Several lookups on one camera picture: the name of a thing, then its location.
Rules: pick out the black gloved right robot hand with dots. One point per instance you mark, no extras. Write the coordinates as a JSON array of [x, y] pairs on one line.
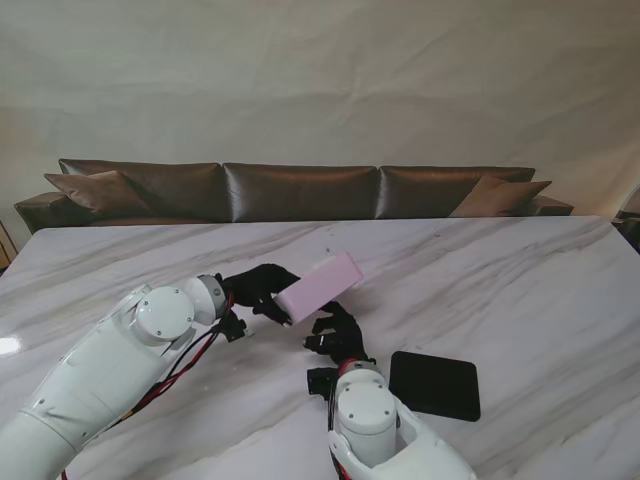
[[345, 335]]

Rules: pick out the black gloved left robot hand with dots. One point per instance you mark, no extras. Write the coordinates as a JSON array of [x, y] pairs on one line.
[[257, 292]]

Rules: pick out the pink tissue box cover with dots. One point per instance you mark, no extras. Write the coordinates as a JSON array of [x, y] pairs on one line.
[[320, 290]]

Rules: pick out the black tissue box base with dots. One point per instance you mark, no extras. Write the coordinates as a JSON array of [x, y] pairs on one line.
[[435, 387]]

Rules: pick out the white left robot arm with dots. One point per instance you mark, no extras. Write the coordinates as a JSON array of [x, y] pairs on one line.
[[100, 370]]

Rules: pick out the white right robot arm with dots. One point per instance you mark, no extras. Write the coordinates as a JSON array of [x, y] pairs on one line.
[[385, 425]]

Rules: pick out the brown leather sofa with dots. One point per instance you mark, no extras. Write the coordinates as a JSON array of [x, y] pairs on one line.
[[300, 195]]

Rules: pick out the brown sofa back cushion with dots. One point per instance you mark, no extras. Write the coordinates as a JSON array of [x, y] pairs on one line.
[[430, 192], [175, 190], [300, 192]]

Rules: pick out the brown throw pillow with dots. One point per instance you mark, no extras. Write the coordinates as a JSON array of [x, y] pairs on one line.
[[495, 197], [100, 195]]

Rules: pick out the wooden furniture piece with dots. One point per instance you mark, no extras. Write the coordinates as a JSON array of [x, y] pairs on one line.
[[4, 245]]

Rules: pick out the dark furniture piece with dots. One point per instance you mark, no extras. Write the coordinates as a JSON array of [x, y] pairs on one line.
[[629, 220]]

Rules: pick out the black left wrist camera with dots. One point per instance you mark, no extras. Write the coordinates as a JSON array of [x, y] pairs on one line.
[[235, 327]]

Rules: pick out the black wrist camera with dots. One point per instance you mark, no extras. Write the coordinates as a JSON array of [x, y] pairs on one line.
[[320, 382], [235, 327]]

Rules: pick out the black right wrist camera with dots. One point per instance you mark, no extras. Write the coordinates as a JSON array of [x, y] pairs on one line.
[[320, 382]]

